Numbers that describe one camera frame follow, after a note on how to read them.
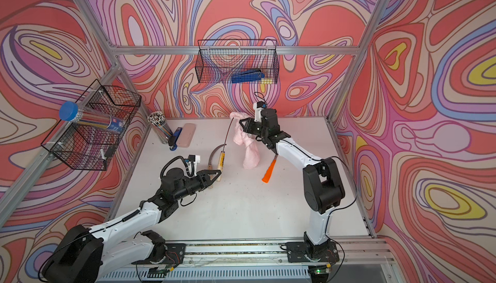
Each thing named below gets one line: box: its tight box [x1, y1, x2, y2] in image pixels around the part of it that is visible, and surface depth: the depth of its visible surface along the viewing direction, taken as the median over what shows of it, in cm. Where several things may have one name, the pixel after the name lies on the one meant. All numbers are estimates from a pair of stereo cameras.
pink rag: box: [229, 111, 260, 170], surface depth 86 cm
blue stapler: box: [167, 127, 183, 151], surface depth 107 cm
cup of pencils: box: [147, 110, 174, 145], surface depth 101 cm
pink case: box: [176, 122, 196, 148], surface depth 110 cm
